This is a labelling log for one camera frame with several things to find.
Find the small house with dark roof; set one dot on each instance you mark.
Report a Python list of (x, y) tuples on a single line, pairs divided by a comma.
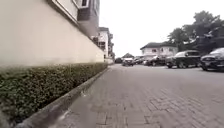
[(127, 55)]

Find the white building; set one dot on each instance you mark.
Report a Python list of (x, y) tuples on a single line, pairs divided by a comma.
[(104, 41)]

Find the grey brick paved road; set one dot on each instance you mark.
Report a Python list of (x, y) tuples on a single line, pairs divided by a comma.
[(150, 96)]

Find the white house with dark roof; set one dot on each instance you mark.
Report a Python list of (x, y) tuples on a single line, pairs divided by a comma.
[(160, 49)]

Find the brown and white house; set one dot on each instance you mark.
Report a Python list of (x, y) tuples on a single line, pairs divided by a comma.
[(86, 13)]

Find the concrete kerb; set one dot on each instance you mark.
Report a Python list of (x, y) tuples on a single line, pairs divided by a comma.
[(63, 103)]

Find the row of parked cars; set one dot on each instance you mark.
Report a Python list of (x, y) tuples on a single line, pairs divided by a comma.
[(183, 59)]

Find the low green hedge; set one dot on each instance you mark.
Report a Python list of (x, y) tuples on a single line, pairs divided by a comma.
[(36, 85)]

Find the group of trees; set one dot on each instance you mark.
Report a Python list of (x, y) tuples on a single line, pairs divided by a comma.
[(200, 30)]

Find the pale boundary wall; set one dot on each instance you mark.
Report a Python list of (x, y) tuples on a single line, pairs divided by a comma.
[(40, 36)]

